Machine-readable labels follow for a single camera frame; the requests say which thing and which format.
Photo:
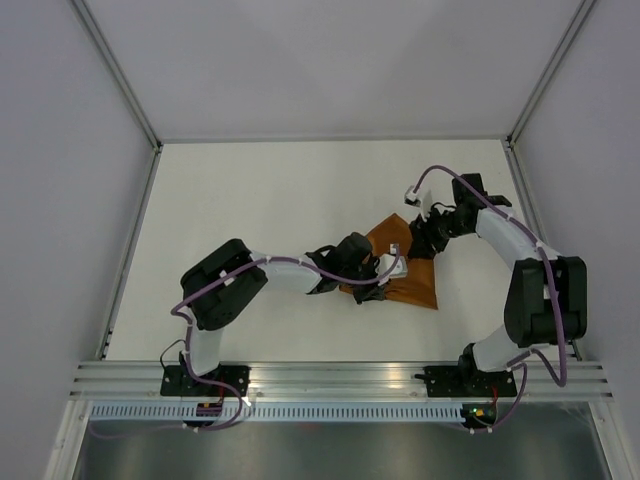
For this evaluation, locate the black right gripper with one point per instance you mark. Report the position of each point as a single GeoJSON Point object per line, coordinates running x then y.
{"type": "Point", "coordinates": [421, 236]}

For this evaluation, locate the aluminium frame post right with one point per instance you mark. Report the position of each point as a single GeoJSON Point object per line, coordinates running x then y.
{"type": "Point", "coordinates": [569, 36]}

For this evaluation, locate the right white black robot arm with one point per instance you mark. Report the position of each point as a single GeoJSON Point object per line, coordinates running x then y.
{"type": "Point", "coordinates": [546, 302]}

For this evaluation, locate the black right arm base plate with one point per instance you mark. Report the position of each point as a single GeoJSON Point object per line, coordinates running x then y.
{"type": "Point", "coordinates": [443, 381]}

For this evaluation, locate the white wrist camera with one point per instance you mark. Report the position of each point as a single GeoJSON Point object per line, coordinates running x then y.
{"type": "Point", "coordinates": [419, 198]}
{"type": "Point", "coordinates": [392, 265]}

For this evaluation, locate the white slotted cable duct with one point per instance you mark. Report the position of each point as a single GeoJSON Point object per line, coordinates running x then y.
{"type": "Point", "coordinates": [279, 412]}

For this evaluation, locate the aluminium front rail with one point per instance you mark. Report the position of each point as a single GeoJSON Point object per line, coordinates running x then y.
{"type": "Point", "coordinates": [337, 382]}

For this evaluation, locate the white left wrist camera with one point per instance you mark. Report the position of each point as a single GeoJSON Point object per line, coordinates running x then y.
{"type": "Point", "coordinates": [392, 265]}

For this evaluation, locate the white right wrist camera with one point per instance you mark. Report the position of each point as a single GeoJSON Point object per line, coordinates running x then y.
{"type": "Point", "coordinates": [419, 198]}

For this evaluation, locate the orange-brown cloth napkin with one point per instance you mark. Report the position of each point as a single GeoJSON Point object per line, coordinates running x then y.
{"type": "Point", "coordinates": [420, 285]}

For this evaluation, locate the aluminium frame post left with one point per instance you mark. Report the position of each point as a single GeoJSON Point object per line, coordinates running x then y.
{"type": "Point", "coordinates": [89, 23]}

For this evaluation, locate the aluminium frame post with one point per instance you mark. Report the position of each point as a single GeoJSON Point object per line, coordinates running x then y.
{"type": "Point", "coordinates": [89, 23]}
{"type": "Point", "coordinates": [569, 36]}

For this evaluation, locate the aluminium right side rail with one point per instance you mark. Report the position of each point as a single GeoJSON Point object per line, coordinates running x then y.
{"type": "Point", "coordinates": [536, 189]}

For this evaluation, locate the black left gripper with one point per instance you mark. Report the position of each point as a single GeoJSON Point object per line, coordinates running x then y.
{"type": "Point", "coordinates": [374, 292]}

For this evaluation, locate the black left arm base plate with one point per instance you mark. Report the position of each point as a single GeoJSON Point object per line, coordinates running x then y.
{"type": "Point", "coordinates": [177, 382]}

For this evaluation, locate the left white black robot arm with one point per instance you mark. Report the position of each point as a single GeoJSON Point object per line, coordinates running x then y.
{"type": "Point", "coordinates": [217, 290]}

